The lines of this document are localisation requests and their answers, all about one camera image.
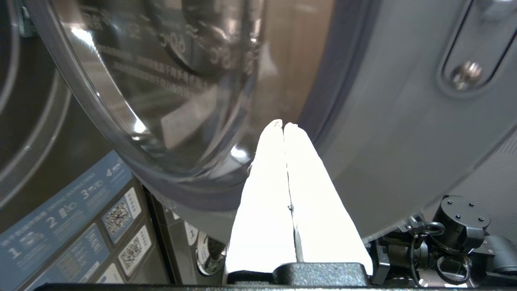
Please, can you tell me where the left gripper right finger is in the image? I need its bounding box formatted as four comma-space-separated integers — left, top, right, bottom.
284, 122, 374, 275

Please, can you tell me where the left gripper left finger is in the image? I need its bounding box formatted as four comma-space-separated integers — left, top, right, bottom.
225, 119, 298, 274

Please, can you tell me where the grey round dryer door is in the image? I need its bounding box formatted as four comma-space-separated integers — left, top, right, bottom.
25, 0, 517, 244

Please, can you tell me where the dark front-load dryer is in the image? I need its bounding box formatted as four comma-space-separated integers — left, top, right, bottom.
0, 0, 178, 291

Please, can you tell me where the silver round dial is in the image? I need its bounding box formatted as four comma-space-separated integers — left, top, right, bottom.
195, 232, 227, 277

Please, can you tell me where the blue instruction sticker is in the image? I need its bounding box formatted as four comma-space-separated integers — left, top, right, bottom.
0, 150, 153, 291

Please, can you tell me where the black cable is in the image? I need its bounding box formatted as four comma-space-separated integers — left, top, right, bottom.
435, 255, 472, 285

